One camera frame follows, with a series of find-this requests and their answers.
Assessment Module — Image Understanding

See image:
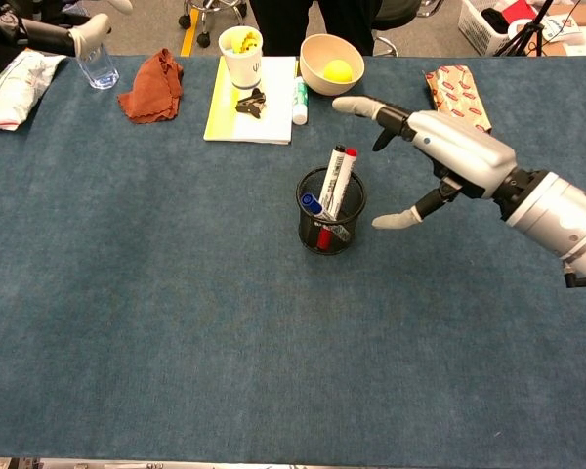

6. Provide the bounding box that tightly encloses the blue-capped white marker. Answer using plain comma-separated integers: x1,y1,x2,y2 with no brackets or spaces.
300,192,352,241

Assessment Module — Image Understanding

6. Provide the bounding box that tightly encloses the white printed snack bag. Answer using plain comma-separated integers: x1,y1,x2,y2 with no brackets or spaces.
0,48,67,132

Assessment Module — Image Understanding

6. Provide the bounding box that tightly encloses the beige bowl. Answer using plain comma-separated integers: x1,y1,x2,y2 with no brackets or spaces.
299,33,366,97

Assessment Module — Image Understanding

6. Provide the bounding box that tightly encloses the gold and red snack packet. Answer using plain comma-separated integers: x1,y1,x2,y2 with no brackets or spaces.
423,64,493,134

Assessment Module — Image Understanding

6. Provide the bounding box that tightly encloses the black mesh pen holder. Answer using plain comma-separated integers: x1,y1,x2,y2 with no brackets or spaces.
295,166,368,255

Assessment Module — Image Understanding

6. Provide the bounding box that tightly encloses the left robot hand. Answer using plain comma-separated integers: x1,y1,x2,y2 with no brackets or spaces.
0,0,134,59

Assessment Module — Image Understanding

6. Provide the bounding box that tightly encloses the aluminium table edge rail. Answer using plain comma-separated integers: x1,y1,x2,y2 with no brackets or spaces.
0,456,586,469

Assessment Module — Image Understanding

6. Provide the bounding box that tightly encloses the black tripod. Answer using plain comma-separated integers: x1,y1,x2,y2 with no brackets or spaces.
500,0,558,58

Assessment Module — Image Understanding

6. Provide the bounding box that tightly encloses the person in black clothes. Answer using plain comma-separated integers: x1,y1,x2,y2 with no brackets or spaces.
248,0,385,58

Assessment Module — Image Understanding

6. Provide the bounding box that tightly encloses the red-capped white marker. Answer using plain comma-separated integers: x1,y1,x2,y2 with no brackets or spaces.
316,147,358,251

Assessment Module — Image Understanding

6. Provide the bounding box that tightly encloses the yellow and white notebook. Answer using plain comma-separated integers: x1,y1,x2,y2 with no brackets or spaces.
203,56,299,146

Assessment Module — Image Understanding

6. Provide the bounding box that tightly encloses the yellow toy figure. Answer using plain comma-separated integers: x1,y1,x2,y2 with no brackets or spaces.
233,31,260,54

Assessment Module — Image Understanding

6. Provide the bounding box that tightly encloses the black office chair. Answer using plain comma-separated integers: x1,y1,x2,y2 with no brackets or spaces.
370,0,445,58

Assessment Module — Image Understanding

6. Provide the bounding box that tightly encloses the white paper cup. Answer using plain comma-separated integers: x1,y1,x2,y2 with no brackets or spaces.
218,25,265,90

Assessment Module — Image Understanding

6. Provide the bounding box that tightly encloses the yellow ball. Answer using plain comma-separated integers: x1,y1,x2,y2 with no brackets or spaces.
322,59,354,83

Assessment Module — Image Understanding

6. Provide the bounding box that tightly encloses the brown cloth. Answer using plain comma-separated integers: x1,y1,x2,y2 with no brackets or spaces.
117,47,185,125

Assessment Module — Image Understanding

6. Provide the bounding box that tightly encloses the green and white glue stick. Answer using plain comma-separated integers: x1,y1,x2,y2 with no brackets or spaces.
291,75,310,126

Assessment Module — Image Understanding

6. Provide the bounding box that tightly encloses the white plastic basket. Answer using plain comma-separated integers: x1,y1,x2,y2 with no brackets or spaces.
457,0,541,58

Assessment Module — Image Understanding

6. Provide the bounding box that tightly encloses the chrome stool with casters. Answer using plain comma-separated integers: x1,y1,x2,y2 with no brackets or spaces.
178,0,249,49

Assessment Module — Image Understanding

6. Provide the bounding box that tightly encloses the clear plastic cup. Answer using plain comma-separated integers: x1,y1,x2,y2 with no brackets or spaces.
75,41,121,90

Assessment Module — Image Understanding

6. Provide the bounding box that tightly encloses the blue felt table cover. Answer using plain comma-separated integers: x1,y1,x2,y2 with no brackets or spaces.
0,54,586,464

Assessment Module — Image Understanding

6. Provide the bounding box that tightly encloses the black-capped white whiteboard marker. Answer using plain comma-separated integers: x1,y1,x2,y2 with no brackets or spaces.
317,144,347,217

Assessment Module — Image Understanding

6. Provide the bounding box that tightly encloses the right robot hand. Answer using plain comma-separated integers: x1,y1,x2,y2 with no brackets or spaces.
331,95,518,231

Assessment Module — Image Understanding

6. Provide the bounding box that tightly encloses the black staple remover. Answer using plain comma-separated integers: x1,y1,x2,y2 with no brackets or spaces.
234,87,268,120

